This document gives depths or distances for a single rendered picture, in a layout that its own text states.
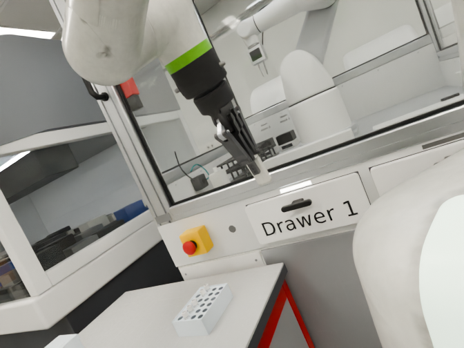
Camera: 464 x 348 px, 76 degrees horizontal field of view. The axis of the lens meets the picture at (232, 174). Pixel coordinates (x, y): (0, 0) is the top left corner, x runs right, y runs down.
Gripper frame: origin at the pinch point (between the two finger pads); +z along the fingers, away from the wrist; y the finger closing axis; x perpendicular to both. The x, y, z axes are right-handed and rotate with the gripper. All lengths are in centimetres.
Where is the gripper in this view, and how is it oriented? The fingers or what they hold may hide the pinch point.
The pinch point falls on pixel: (258, 170)
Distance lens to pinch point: 65.2
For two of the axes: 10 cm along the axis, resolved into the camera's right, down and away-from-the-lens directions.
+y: -2.3, 5.7, -7.9
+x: 8.3, -3.1, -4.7
